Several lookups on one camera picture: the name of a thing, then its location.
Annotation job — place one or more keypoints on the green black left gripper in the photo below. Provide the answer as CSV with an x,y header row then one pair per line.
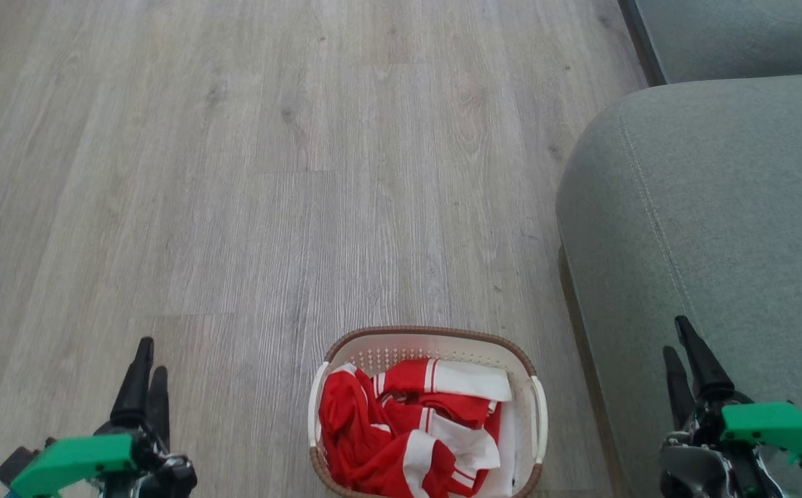
x,y
82,460

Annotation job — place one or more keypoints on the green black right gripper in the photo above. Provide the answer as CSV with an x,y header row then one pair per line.
x,y
774,429

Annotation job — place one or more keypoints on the red and white garment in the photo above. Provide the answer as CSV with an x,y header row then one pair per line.
x,y
359,429

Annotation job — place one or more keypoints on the grey-green fabric sofa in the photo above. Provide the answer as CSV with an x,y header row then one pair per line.
x,y
719,207

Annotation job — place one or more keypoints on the white cloth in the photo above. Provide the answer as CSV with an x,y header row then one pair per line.
x,y
508,449

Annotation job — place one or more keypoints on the white brown-rimmed laundry basket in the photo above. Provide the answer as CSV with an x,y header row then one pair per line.
x,y
400,346

